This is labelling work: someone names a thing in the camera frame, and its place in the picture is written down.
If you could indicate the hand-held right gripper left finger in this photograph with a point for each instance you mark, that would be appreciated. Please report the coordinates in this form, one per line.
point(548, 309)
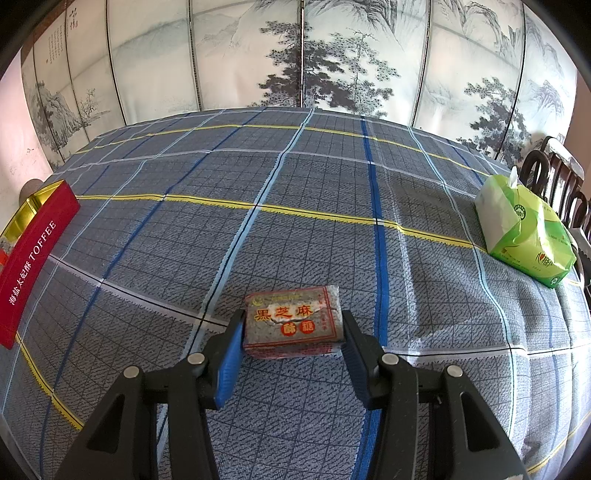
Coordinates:
point(228, 364)

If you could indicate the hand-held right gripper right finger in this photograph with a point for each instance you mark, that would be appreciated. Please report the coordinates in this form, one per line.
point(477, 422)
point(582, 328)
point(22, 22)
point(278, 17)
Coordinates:
point(360, 364)

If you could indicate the brown sesame candy packet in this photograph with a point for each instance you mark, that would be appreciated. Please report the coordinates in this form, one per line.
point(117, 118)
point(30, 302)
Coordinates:
point(293, 318)

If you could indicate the red tin box gold inside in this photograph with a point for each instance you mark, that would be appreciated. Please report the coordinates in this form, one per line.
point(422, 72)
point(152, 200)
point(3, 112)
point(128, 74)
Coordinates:
point(37, 258)

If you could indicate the green tissue pack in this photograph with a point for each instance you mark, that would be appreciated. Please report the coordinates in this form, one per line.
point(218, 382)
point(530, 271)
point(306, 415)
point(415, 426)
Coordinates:
point(526, 230)

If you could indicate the grey black jagged cloth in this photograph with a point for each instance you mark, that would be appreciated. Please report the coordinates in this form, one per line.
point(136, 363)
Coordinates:
point(583, 251)

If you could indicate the round wooden disc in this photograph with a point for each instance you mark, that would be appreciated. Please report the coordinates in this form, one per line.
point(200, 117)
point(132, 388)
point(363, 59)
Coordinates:
point(33, 185)

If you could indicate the dark wooden chair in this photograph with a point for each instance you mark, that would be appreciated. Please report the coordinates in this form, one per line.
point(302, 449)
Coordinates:
point(582, 207)
point(538, 166)

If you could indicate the ink landscape folding screen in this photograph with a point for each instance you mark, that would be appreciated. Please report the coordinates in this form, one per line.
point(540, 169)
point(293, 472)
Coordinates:
point(231, 55)

